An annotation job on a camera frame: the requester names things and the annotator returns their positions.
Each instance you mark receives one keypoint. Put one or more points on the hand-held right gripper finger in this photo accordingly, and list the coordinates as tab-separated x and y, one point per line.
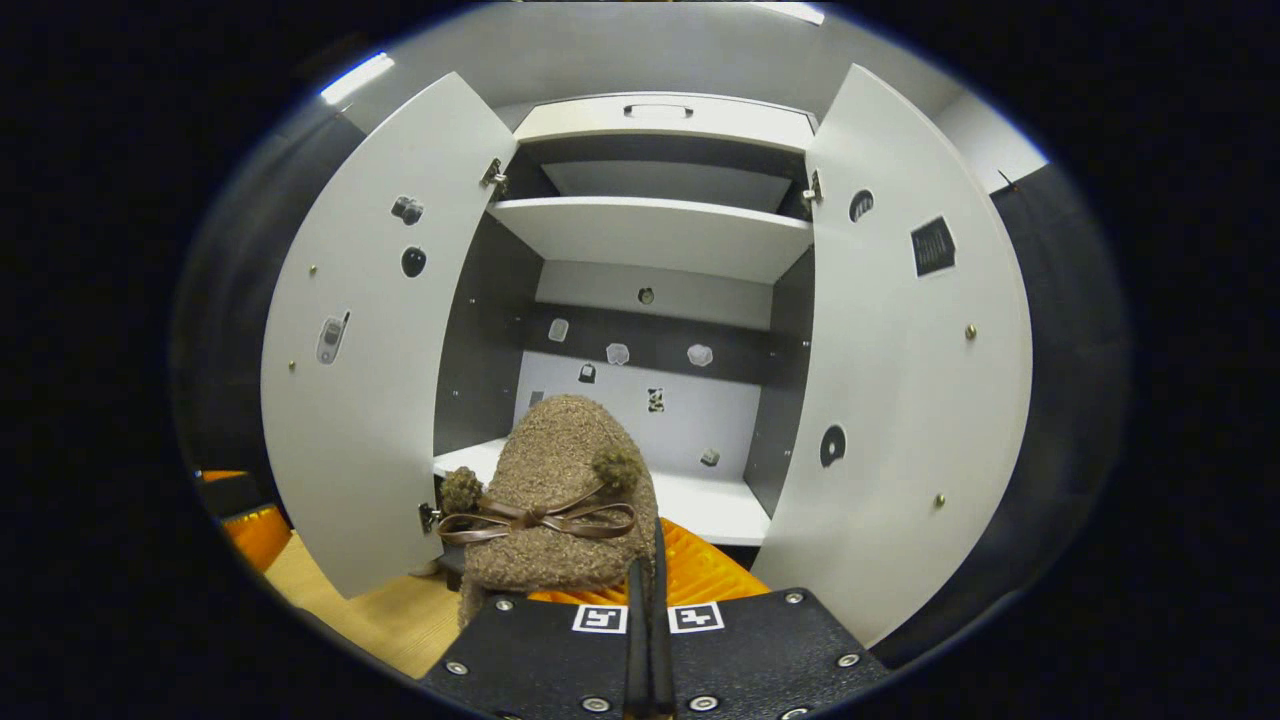
638	640
662	650

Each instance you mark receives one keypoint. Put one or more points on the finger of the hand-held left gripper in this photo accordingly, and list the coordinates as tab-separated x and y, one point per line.
258	535
232	495

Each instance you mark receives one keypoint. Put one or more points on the white shoe cabinet door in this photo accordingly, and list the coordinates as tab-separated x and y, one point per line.
370	420
900	420

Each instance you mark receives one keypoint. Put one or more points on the brown fuzzy shoe with bow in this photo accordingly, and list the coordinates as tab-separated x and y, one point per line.
560	450

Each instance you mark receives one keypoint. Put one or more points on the white shoe cabinet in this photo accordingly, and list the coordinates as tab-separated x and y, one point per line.
700	410

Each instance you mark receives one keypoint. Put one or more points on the metal door hinge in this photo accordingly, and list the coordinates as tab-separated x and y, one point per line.
813	188
428	517
495	177

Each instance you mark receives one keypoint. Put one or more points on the white cabinet drawer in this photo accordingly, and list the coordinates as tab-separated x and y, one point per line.
600	125

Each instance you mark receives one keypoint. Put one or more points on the black backdrop cloth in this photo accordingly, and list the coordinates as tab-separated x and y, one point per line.
1070	400
230	330

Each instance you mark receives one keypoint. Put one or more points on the narrow ceiling light strip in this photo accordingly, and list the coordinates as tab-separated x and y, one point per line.
357	78

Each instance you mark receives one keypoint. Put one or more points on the wide ceiling light panel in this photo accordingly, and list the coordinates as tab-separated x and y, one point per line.
795	12

